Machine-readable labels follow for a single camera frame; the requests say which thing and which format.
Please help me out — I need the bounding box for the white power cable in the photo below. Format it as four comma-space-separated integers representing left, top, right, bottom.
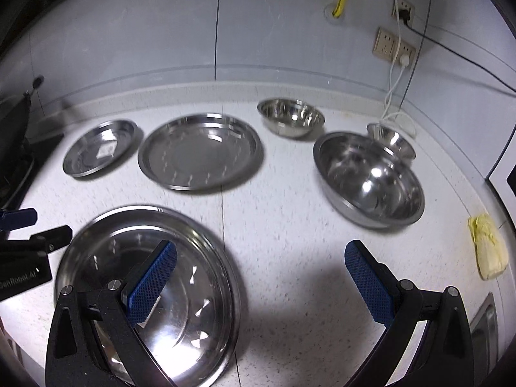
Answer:
380, 0, 421, 138

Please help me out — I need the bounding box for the large steel bowl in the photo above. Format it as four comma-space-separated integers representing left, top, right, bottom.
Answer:
313, 132, 425, 230

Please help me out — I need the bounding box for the steel kitchen sink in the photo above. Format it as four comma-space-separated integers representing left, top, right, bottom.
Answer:
470, 293, 499, 386

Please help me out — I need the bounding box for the large steel plate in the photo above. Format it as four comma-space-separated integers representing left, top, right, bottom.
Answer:
54, 204, 241, 386

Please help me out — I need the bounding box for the medium steel plate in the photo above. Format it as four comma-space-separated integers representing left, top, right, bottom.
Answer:
138, 113, 263, 192

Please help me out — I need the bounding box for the white microwave oven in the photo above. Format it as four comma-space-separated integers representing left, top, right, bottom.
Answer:
487, 131, 516, 198

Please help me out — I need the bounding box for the yellow napa cabbage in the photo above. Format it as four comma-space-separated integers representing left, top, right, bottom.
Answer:
468, 213, 509, 281

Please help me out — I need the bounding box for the black power cable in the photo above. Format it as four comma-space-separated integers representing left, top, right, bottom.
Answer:
399, 0, 516, 114

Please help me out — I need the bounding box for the small steel bowl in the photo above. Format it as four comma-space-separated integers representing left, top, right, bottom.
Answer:
366, 122, 416, 163

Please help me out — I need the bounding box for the small steel plate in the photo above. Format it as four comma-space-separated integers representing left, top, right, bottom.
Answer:
62, 119, 140, 178

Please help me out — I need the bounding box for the medium steel bowl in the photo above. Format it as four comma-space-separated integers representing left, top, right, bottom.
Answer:
257, 98, 325, 139

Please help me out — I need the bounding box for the beige wall socket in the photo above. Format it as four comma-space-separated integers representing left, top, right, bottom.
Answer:
372, 27, 416, 66

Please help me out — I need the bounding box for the upper wall socket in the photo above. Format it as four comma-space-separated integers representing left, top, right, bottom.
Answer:
391, 0, 415, 23

